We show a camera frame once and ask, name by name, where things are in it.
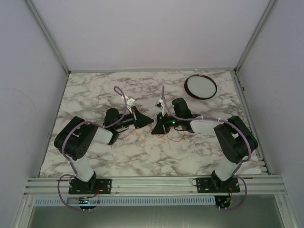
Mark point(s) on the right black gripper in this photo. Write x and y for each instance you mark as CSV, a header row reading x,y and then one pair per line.
x,y
158,128

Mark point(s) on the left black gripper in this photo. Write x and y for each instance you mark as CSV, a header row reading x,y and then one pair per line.
x,y
139,119

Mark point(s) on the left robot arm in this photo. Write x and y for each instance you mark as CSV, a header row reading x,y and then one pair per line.
x,y
74,141

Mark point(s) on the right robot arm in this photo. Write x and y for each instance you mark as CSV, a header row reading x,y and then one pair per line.
x,y
235,139

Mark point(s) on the round brown-rimmed dish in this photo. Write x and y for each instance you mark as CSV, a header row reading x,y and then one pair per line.
x,y
200,87

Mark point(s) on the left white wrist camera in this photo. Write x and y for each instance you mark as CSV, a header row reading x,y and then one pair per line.
x,y
129,102

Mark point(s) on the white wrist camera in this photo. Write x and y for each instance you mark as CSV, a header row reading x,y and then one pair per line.
x,y
160,104
129,102

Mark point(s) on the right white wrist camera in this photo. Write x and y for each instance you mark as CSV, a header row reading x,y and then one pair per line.
x,y
160,104

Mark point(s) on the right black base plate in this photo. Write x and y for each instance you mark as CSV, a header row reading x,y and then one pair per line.
x,y
215,185

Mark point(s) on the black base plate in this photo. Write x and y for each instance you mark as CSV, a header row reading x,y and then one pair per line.
x,y
215,185
94,186

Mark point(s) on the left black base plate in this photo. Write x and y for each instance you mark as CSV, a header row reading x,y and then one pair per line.
x,y
94,186

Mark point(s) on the aluminium front rail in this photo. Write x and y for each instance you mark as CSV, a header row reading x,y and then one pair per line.
x,y
161,186

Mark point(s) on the grey slotted cable duct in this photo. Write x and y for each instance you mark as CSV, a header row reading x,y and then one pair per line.
x,y
125,201

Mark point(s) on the left aluminium corner post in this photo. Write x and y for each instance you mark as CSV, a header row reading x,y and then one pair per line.
x,y
47,34

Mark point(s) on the aluminium corner post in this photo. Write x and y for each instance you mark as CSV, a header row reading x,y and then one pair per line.
x,y
47,34
256,33

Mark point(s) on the right aluminium corner post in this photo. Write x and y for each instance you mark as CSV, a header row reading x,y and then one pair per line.
x,y
256,33

